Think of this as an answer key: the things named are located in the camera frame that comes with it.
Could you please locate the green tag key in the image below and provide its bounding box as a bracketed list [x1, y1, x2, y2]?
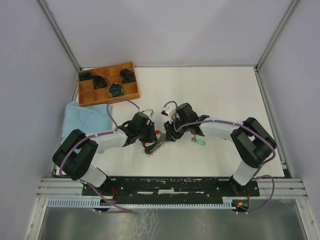
[191, 135, 206, 146]

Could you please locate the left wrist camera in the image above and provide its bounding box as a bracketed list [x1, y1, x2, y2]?
[141, 109, 154, 119]

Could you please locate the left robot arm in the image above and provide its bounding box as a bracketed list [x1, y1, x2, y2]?
[52, 109, 158, 195]

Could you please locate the black coil with green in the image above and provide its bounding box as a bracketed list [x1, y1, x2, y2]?
[108, 83, 124, 98]

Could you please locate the black coil top left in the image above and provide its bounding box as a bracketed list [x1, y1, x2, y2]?
[78, 71, 93, 82]

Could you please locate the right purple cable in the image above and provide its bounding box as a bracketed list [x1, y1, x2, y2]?
[162, 100, 277, 214]

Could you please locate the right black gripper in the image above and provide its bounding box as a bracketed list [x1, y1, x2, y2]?
[163, 116, 189, 142]

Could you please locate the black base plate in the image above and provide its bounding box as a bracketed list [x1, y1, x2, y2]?
[97, 176, 260, 205]

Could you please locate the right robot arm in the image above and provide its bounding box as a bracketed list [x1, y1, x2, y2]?
[161, 102, 277, 196]

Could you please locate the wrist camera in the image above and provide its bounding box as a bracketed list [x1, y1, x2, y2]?
[141, 109, 154, 119]
[161, 105, 176, 124]

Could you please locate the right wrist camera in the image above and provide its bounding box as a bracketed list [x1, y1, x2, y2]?
[161, 105, 176, 124]

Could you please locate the light blue cloth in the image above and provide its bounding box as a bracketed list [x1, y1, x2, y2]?
[59, 101, 113, 145]

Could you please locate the black coil top right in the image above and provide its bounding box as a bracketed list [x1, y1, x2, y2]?
[119, 68, 136, 84]

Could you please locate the slotted cable duct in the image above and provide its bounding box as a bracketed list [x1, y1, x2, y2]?
[46, 197, 251, 208]

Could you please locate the wooden compartment tray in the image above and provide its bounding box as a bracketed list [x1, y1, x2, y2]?
[77, 61, 140, 107]

